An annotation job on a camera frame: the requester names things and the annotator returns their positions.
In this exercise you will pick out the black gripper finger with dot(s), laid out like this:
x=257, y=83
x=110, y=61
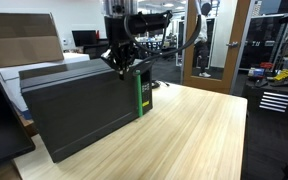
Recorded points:
x=120, y=70
x=126, y=70

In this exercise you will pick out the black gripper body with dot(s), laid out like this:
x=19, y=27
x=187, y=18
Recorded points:
x=119, y=55

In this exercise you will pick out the black microwave oven body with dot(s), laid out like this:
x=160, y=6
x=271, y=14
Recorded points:
x=67, y=71

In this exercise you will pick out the wooden glass door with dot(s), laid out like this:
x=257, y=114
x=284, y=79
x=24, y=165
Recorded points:
x=237, y=43

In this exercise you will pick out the black office chair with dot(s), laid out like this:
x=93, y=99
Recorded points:
x=95, y=50

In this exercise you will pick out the small black background monitor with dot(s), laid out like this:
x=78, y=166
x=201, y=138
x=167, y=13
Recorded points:
x=84, y=37

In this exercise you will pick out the person in white shirt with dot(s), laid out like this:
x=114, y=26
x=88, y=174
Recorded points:
x=202, y=36

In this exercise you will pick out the brown cardboard sheet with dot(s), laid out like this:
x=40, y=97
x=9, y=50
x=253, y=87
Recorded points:
x=20, y=40

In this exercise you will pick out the white foam box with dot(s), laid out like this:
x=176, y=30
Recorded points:
x=14, y=76

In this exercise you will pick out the blue tool box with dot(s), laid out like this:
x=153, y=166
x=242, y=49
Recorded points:
x=256, y=72

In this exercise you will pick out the black flat monitor screen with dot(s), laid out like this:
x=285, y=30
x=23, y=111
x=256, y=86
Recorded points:
x=0, y=123

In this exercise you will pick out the red tool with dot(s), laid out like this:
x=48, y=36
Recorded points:
x=266, y=65

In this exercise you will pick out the black tool cabinet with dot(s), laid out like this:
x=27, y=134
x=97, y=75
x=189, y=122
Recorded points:
x=274, y=100

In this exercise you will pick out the yellow power tool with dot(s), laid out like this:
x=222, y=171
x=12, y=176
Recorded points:
x=283, y=75

